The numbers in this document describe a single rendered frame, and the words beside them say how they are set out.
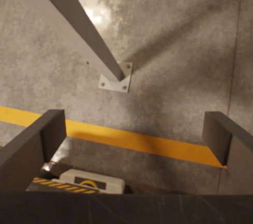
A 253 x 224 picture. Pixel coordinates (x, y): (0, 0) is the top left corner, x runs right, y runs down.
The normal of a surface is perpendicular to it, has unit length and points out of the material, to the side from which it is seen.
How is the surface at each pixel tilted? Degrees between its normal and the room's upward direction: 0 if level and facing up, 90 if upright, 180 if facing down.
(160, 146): 0
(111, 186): 0
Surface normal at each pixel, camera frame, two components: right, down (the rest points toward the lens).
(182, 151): -0.14, -0.13
